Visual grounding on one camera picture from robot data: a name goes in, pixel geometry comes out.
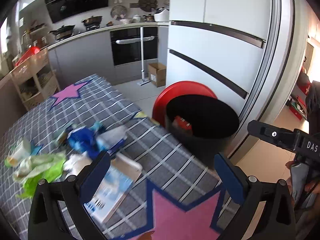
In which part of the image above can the white blue paper box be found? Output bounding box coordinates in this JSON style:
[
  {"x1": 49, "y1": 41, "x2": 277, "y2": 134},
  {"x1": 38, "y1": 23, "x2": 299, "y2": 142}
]
[{"x1": 85, "y1": 153, "x2": 143, "y2": 224}]

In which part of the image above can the person hand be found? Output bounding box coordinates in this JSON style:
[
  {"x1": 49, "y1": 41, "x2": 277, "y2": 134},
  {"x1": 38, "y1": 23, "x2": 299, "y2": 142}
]
[{"x1": 286, "y1": 160, "x2": 319, "y2": 211}]

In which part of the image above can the white tissue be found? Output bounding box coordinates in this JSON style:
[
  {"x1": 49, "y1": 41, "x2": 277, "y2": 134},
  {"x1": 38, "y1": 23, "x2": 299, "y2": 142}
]
[{"x1": 63, "y1": 153, "x2": 92, "y2": 178}]

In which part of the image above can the cardboard box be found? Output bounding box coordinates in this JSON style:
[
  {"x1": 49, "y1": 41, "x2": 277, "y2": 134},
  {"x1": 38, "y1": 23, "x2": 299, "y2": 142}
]
[{"x1": 148, "y1": 62, "x2": 167, "y2": 87}]

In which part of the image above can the black wok on stove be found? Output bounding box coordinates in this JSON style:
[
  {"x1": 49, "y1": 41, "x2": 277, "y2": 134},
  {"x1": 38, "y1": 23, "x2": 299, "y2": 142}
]
[{"x1": 49, "y1": 25, "x2": 75, "y2": 41}]

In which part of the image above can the black pot on stove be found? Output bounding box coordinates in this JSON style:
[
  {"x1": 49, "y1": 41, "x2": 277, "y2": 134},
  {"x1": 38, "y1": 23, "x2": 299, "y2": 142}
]
[{"x1": 81, "y1": 16, "x2": 103, "y2": 31}]

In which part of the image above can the beige storage trolley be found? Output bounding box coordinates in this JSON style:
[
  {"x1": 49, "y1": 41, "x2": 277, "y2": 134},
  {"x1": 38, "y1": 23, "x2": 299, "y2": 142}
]
[{"x1": 9, "y1": 47, "x2": 61, "y2": 111}]

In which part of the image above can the grey checkered tablecloth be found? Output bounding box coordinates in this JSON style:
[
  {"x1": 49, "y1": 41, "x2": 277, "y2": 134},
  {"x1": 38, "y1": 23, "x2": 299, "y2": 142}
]
[{"x1": 1, "y1": 75, "x2": 239, "y2": 239}]

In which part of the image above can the green plastic wrapper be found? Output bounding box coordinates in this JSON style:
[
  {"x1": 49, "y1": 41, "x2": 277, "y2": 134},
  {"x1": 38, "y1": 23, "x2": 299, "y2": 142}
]
[{"x1": 12, "y1": 151, "x2": 66, "y2": 199}]

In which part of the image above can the blue plastic bag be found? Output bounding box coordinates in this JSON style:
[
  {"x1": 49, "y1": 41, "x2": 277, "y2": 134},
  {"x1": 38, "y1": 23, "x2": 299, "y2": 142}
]
[{"x1": 66, "y1": 122, "x2": 128, "y2": 159}]

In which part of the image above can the white refrigerator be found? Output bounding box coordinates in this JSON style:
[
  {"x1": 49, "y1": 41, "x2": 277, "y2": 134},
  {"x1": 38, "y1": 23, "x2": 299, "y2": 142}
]
[{"x1": 165, "y1": 0, "x2": 281, "y2": 120}]

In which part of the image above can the black hanging baking pan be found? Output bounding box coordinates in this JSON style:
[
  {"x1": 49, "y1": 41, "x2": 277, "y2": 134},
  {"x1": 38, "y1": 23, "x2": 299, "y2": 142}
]
[{"x1": 129, "y1": 0, "x2": 158, "y2": 12}]

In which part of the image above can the white mop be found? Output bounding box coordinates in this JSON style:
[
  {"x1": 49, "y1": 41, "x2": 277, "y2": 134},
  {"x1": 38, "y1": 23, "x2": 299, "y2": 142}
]
[{"x1": 137, "y1": 27, "x2": 150, "y2": 86}]

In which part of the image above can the white rice cooker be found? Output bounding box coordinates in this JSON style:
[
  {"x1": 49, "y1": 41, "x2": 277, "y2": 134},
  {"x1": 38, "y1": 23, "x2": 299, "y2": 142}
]
[{"x1": 153, "y1": 7, "x2": 169, "y2": 22}]

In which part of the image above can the red basket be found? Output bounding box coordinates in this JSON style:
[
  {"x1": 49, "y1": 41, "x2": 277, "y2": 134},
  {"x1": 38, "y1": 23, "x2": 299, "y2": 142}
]
[{"x1": 15, "y1": 46, "x2": 40, "y2": 67}]

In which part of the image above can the black built-in oven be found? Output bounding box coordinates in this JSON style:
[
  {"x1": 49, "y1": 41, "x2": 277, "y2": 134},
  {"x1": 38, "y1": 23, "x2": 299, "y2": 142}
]
[{"x1": 110, "y1": 27, "x2": 158, "y2": 66}]

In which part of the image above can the black trash bin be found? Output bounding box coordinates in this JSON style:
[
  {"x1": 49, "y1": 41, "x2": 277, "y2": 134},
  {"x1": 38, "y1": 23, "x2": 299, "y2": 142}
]
[{"x1": 165, "y1": 94, "x2": 240, "y2": 168}]

